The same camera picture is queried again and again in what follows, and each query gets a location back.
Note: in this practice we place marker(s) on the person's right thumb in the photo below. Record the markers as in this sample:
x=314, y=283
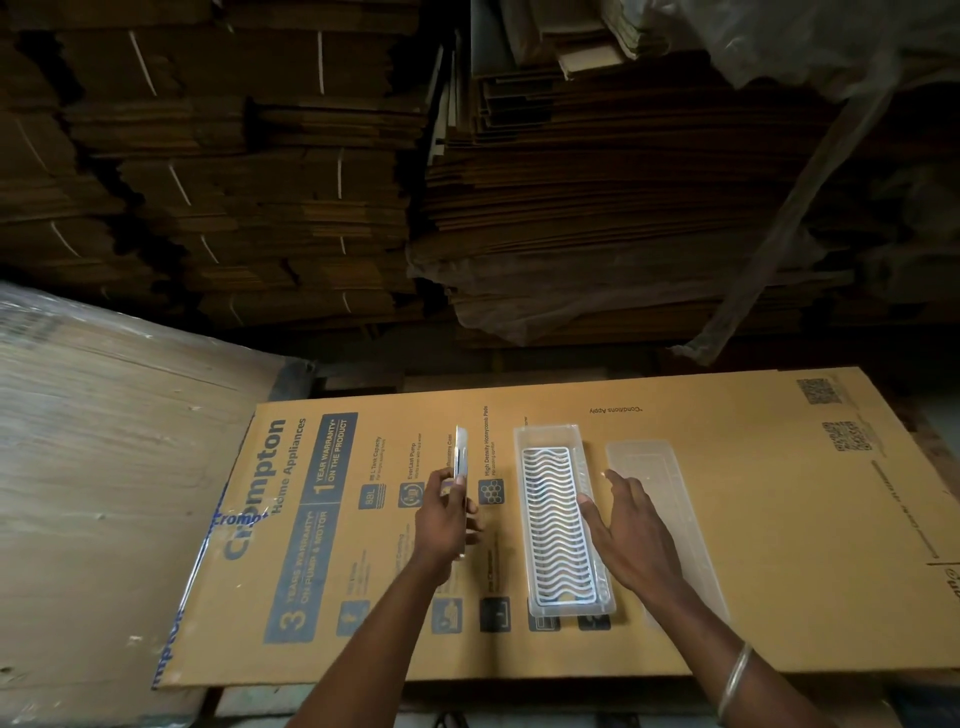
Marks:
x=592, y=517

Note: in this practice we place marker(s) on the clear plastic lid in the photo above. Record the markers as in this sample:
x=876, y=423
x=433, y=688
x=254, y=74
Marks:
x=675, y=487

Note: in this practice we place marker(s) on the thin white plastic panel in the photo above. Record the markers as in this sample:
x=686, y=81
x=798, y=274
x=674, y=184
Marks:
x=460, y=450

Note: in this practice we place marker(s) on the person's left fingers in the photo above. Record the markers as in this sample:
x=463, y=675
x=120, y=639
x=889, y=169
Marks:
x=442, y=487

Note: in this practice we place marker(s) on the large printed cardboard sheet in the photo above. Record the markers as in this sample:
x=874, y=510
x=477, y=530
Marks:
x=787, y=525

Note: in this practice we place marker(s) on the person's left forearm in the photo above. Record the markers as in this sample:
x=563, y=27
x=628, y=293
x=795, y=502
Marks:
x=375, y=645

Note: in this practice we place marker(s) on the white edged paperboard sheets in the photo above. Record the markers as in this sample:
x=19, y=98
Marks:
x=442, y=112

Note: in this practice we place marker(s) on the plastic wrapped cardboard bundle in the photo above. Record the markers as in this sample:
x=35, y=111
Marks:
x=112, y=487

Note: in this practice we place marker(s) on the person's left hand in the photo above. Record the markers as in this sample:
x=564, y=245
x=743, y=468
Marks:
x=435, y=529

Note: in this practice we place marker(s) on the person's right forearm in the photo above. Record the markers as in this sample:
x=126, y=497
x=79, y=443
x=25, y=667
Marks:
x=720, y=660

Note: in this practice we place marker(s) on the hanging clear plastic strip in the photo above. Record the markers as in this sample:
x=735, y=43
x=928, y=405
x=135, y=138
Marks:
x=787, y=217

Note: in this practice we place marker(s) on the clear plastic tray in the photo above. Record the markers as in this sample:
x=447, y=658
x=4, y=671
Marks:
x=525, y=525

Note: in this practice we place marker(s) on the stack of loose cardboard sheets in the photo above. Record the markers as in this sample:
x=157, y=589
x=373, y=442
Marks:
x=637, y=210

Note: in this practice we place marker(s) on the white wavy slotted insert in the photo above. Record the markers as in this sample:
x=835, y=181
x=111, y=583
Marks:
x=555, y=525

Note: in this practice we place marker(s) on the silver metal bangle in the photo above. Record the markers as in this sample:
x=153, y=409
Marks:
x=735, y=679

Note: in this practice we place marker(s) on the clear plastic cover sheet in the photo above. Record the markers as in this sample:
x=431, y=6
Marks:
x=810, y=37

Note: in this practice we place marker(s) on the person's right hand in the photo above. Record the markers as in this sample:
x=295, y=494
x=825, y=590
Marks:
x=634, y=547

